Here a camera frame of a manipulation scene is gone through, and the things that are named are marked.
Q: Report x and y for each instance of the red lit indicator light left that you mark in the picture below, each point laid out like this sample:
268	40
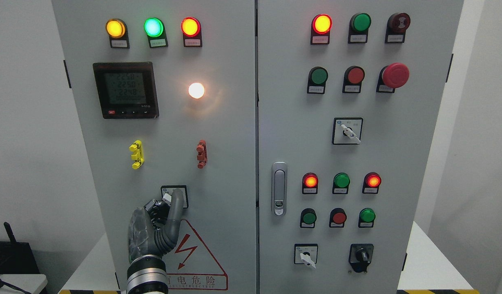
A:
192	35

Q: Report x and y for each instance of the silver cabinet door handle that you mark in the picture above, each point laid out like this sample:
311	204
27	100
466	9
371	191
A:
279	181

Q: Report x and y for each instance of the white rotary selector switch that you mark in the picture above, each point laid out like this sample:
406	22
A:
167	191

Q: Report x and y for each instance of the green lit indicator light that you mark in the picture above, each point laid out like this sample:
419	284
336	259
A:
156	34

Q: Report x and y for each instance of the small clear lamp bulb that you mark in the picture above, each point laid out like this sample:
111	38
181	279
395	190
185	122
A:
196	90

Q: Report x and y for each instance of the white rotary selector upper right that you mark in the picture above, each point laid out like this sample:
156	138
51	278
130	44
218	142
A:
347	131

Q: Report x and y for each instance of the white box bottom left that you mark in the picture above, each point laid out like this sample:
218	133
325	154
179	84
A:
33	283

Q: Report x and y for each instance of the red electrical hazard warning sticker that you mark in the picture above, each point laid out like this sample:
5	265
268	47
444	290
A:
191	265

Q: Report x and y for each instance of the grey left cabinet door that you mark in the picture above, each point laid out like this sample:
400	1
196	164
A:
222	195

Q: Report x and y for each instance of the white rotary selector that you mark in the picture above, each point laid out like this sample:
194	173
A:
306	254
347	131

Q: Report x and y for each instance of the red emergency stop mushroom button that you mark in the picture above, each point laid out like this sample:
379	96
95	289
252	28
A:
392	77

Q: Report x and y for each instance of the black router with antenna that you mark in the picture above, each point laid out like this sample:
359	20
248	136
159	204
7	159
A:
16	257

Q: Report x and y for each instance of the white rotary selector lower right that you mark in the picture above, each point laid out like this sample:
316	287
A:
306	254

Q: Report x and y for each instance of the black digital power meter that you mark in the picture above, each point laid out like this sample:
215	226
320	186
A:
126	90

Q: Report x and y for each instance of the red lit indicator lower right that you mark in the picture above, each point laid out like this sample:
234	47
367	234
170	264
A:
371	183

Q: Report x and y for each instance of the grey right cabinet door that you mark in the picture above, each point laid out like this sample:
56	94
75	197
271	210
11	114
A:
296	128

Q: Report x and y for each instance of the green push button lower left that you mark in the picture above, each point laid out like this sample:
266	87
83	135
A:
308	218

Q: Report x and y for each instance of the silver black robot forearm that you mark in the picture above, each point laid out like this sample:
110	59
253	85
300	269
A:
147	275

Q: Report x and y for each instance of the red lit indicator top right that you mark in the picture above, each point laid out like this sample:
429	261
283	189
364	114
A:
320	29

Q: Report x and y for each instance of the grey cabinet door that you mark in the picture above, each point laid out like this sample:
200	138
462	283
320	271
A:
222	195
296	128

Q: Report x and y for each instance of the black rotary knob switch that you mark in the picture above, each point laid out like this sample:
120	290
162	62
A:
360	256

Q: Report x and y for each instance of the yellow indicator light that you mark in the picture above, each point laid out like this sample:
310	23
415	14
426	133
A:
118	33

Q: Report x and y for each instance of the dark red buzzer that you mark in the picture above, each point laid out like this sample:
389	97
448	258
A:
397	25

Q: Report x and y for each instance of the green indicator top right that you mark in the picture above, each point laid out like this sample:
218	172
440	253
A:
358	28

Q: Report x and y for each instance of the green push button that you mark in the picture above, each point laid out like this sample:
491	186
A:
317	79
366	218
308	218

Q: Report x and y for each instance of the red push button upper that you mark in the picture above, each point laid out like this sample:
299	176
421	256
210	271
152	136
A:
353	78

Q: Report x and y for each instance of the red push button lower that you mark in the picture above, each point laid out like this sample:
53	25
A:
337	218

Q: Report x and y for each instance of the red lit indicator lower left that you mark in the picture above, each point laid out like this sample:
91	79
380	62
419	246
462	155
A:
309	184

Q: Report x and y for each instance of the green push button lower right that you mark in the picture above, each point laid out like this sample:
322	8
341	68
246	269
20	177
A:
366	218

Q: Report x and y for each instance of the red push button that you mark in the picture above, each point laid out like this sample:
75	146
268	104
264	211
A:
353	78
337	218

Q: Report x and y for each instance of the green push button upper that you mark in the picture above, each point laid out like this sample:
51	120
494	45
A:
317	79

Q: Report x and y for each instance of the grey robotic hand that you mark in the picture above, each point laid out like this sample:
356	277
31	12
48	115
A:
154	228

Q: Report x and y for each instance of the green indicator lower middle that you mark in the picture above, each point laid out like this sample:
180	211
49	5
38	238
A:
340	185

